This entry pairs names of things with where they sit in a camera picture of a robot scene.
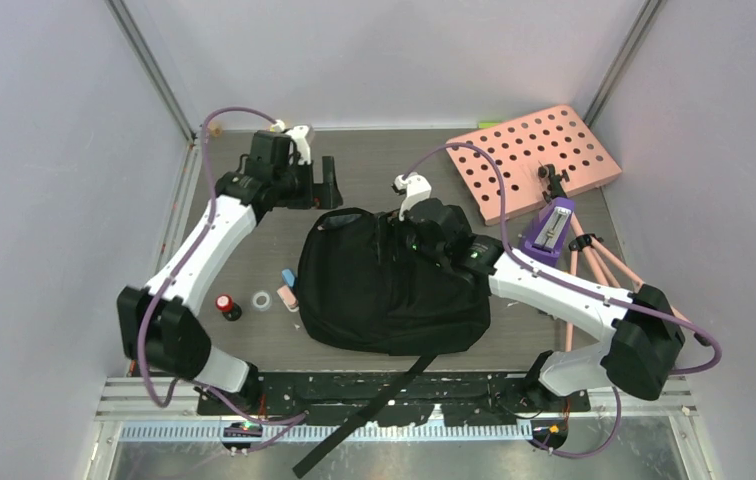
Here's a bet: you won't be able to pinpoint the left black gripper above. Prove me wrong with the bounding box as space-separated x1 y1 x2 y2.
274 157 342 211

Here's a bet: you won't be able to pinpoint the black backpack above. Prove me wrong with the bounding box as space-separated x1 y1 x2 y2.
293 208 491 478

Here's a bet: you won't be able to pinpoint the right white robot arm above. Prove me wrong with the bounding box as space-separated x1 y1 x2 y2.
396 198 685 411

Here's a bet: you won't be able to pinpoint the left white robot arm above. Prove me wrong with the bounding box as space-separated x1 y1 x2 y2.
117 125 343 414

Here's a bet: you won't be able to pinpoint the blue eraser pen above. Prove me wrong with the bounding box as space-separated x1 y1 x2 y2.
281 268 297 289

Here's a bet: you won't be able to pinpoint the pink correction tape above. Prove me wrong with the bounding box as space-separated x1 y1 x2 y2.
276 285 299 312

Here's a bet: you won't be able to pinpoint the purple metronome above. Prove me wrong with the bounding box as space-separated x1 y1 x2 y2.
519 197 575 267

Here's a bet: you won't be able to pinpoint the clear tape roll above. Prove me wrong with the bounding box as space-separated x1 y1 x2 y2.
251 290 272 312

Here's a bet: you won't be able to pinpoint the small wooden cork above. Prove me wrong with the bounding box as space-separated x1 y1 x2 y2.
208 123 223 137

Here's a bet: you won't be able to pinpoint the red black stamp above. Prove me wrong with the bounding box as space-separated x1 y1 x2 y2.
215 294 243 322

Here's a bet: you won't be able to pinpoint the pink perforated stand board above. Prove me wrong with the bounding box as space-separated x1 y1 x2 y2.
447 104 622 226

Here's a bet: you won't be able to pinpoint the pink tripod legs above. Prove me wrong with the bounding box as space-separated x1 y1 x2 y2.
536 164 711 356

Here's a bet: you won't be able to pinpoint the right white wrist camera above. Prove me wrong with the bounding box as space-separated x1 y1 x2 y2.
393 172 432 221

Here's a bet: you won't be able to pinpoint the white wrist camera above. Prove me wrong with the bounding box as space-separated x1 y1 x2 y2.
393 172 432 221
268 119 315 166

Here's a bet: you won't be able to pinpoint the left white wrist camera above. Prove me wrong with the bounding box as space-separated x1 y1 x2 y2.
268 119 315 166

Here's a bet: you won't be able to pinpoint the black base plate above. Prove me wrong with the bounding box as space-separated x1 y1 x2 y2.
225 371 590 427

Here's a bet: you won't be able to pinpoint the slotted aluminium rail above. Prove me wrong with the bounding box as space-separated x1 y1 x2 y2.
118 419 535 443

